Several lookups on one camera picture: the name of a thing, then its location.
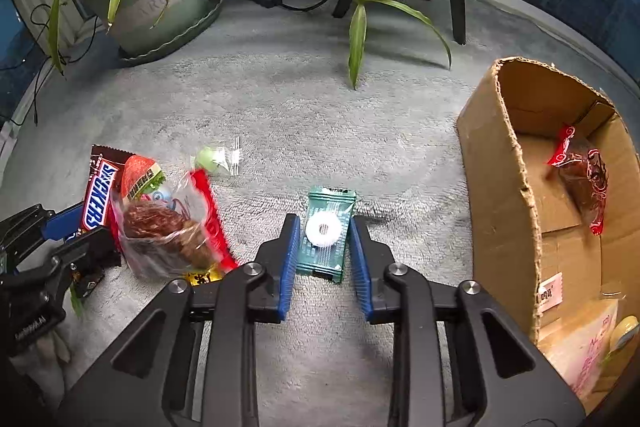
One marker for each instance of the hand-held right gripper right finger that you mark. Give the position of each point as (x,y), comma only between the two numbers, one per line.
(359,267)

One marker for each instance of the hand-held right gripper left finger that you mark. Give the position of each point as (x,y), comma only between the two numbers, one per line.
(290,267)

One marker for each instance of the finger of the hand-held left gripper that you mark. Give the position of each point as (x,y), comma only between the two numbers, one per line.
(62,222)
(90,252)

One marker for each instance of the brown chocolate bar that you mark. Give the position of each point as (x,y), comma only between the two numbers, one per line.
(97,202)

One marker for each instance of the green mint candy packet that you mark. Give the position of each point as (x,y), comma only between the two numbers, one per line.
(325,207)

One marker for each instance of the clear red-edged brown snack packet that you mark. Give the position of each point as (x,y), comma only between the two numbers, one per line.
(160,227)
(582,177)

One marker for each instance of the cardboard box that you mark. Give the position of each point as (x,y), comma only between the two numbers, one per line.
(500,187)

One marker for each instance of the large sliced bread packet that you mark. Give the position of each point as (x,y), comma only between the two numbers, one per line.
(580,347)

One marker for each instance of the yellow green round snack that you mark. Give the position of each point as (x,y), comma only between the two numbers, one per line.
(622,332)

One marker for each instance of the person's left hand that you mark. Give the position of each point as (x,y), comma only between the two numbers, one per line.
(42,349)

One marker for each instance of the small dark snack packet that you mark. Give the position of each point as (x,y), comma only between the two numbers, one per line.
(90,282)

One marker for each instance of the small yellow snack packet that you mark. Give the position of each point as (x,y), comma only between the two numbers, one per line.
(202,278)

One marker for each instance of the round red green snack packet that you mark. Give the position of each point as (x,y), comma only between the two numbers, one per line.
(142,174)

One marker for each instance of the green jelly candy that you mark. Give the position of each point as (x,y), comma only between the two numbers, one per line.
(210,159)

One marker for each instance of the green pot saucer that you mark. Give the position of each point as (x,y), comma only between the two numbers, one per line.
(200,27)

